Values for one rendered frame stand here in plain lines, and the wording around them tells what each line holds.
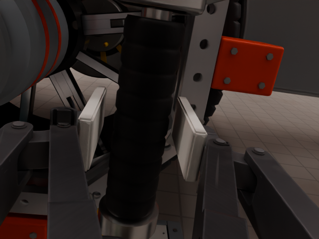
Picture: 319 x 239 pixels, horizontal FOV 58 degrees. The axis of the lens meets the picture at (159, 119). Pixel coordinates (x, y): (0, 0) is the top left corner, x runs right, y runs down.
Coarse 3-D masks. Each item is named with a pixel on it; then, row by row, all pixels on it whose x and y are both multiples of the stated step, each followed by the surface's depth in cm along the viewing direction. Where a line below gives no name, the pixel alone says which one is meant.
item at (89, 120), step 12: (96, 96) 18; (84, 108) 16; (96, 108) 16; (84, 120) 14; (96, 120) 16; (84, 132) 14; (96, 132) 17; (84, 144) 15; (96, 144) 18; (84, 156) 15; (84, 168) 15
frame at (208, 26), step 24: (216, 0) 36; (192, 24) 37; (216, 24) 37; (192, 48) 38; (216, 48) 38; (192, 72) 39; (192, 96) 40; (168, 144) 47; (96, 168) 48; (24, 192) 43; (96, 192) 46
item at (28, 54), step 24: (0, 0) 23; (24, 0) 26; (48, 0) 34; (0, 24) 22; (24, 24) 26; (48, 24) 31; (0, 48) 22; (24, 48) 25; (48, 48) 30; (0, 72) 23; (24, 72) 27; (48, 72) 35; (0, 96) 25
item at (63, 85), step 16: (64, 0) 48; (80, 0) 48; (80, 16) 45; (96, 16) 45; (112, 16) 45; (176, 16) 46; (80, 32) 46; (96, 32) 46; (112, 32) 46; (80, 48) 47; (64, 64) 48; (96, 64) 48; (64, 80) 48; (112, 80) 49; (32, 96) 49; (64, 96) 49; (80, 96) 50; (0, 112) 64; (16, 112) 68; (32, 112) 52; (0, 128) 59; (48, 128) 67; (112, 128) 63; (96, 160) 52
